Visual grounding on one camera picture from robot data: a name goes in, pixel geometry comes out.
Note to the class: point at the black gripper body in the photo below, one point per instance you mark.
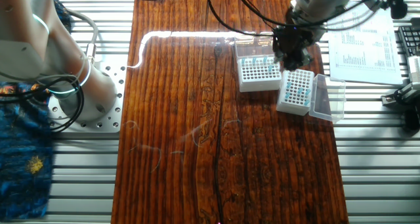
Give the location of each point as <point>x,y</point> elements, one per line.
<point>295,39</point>

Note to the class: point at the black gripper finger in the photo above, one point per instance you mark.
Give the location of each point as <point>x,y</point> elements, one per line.
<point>297,60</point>
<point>281,57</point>

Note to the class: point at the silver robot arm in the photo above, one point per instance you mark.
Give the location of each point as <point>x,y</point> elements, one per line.
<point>33,53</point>

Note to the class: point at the clear plastic holder lid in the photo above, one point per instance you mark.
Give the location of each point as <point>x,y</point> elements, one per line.
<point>328,100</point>
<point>254,47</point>

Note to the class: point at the printed paper sheet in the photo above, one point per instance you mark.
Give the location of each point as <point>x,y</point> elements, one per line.
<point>364,53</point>

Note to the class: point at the black keyboard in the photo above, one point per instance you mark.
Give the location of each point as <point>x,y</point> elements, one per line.
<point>410,36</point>

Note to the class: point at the brown wooden board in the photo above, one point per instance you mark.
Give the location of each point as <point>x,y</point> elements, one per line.
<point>183,135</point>

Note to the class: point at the blue painted cloth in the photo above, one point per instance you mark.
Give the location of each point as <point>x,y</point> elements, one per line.
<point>23,184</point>

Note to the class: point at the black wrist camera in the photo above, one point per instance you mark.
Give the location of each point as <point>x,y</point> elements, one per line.
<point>398,5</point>

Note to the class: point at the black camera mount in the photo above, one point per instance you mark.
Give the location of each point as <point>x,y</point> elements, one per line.
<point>403,94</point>

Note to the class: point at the silver perforated base plate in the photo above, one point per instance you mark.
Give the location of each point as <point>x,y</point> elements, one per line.
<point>113,120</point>

